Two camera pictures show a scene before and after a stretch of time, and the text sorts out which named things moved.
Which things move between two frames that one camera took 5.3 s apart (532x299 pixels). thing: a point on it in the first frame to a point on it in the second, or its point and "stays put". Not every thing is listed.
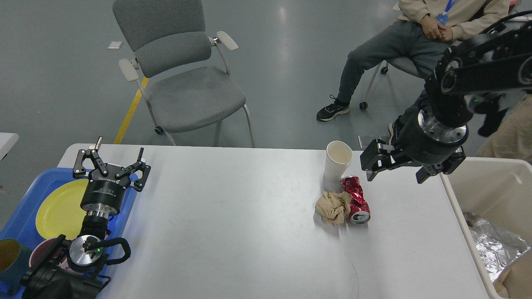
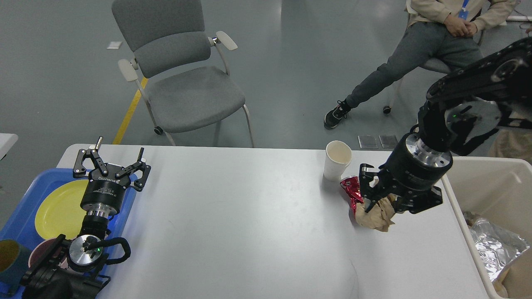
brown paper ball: [334, 207] to [379, 216]
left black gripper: [103, 196] stays put
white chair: [406, 64] to [437, 64]
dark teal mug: [14, 258] stays put
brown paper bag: [515, 282] stays put
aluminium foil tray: [498, 248] stays put
